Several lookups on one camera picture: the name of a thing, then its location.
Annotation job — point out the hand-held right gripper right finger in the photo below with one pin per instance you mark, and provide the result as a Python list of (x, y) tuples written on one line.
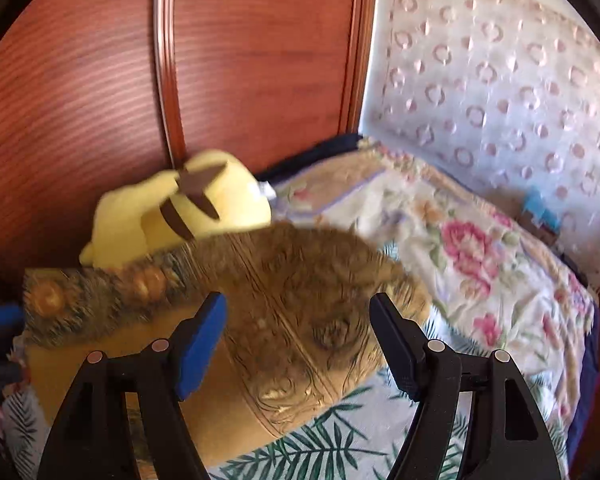
[(397, 350)]

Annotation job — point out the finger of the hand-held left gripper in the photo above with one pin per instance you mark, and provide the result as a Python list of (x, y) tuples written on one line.
[(2, 316)]

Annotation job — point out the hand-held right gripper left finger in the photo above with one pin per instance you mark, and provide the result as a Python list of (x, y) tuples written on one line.
[(200, 345)]

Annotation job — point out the gold patterned shirt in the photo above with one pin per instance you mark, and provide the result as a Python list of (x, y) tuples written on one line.
[(290, 285)]

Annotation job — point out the leaf print bed sheet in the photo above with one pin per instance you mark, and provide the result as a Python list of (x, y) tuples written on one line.
[(330, 440)]

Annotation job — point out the floral blanket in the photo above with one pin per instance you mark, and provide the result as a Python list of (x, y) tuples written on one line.
[(430, 220)]

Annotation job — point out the yellow plush toy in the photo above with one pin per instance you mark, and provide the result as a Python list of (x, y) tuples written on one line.
[(125, 215)]

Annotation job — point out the blue toy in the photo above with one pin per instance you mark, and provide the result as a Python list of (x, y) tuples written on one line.
[(540, 207)]

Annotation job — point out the dark blue bedding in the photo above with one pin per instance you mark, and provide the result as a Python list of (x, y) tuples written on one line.
[(320, 152)]

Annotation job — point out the circle patterned sheer curtain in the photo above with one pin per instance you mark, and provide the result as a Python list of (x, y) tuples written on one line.
[(505, 85)]

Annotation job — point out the wooden slatted wardrobe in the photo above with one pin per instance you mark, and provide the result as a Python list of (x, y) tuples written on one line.
[(255, 60)]

